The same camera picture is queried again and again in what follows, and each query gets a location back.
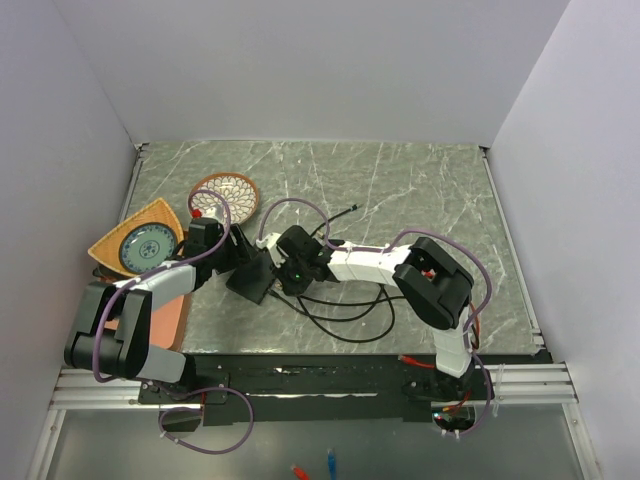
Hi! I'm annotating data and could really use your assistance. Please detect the black cable teal plugs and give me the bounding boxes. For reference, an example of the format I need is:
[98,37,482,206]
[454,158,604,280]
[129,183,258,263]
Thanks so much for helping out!
[272,203,406,321]

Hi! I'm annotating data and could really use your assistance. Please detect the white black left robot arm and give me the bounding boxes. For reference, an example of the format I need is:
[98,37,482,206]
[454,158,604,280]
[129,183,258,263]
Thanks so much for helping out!
[64,218,258,402]

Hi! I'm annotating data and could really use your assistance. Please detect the blue patterned plate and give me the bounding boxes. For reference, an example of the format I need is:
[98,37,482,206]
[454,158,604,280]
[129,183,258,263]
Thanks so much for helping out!
[119,222,178,275]

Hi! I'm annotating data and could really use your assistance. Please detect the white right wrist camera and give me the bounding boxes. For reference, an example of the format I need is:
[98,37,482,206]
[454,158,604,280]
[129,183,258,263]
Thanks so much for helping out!
[256,233,287,268]

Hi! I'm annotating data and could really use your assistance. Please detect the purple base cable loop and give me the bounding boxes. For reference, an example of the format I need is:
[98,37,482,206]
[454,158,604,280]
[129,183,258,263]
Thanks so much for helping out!
[158,388,258,455]

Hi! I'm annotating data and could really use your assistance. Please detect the black network switch box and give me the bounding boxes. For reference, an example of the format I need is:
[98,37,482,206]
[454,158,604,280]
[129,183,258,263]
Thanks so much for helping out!
[226,252,276,305]

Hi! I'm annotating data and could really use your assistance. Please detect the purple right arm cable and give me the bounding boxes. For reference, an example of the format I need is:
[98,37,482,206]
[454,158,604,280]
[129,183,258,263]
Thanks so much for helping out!
[257,198,500,437]

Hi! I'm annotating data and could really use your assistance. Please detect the blue plug on floor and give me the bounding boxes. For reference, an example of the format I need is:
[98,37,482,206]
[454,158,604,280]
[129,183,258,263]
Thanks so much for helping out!
[327,449,337,480]

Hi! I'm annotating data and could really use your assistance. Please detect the black round ethernet cable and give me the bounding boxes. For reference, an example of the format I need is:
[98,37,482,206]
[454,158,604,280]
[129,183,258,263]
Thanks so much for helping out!
[272,287,396,344]

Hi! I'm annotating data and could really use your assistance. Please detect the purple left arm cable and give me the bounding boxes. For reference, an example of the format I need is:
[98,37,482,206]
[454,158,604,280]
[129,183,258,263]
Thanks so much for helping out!
[92,189,234,384]

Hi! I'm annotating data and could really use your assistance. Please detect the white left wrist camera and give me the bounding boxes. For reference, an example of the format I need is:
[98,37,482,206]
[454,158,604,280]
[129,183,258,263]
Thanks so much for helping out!
[199,204,227,223]

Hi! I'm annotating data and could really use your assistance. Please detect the woven bamboo fan tray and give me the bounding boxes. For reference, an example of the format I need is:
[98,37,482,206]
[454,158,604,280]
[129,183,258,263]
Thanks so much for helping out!
[88,198,184,280]

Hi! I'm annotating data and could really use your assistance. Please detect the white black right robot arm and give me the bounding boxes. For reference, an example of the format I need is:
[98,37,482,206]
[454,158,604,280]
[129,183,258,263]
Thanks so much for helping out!
[263,226,473,399]

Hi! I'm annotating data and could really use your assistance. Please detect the terracotta rectangular tray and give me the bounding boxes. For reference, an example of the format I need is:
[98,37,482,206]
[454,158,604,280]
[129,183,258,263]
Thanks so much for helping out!
[97,277,194,352]

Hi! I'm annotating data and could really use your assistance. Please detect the red plug on floor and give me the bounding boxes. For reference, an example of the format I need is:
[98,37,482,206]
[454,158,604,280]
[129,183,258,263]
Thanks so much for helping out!
[291,465,310,480]

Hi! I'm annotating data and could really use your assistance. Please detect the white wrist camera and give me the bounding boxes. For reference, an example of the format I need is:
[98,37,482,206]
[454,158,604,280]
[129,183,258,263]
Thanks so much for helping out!
[256,233,287,268]
[199,204,227,223]

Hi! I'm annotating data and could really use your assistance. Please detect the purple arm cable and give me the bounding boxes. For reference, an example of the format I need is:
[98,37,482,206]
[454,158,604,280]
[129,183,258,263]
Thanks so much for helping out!
[257,198,500,437]
[92,189,234,384]

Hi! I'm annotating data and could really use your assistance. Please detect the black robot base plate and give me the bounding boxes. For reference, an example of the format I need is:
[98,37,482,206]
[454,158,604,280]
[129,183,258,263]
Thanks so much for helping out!
[137,352,501,427]

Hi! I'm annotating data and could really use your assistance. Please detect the red ethernet cable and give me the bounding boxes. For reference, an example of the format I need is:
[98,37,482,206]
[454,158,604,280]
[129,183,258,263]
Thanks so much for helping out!
[398,299,482,371]

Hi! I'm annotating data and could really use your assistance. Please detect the floral bowl with brown rim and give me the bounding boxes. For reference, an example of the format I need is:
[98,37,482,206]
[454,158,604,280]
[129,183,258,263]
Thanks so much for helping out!
[187,172,259,224]

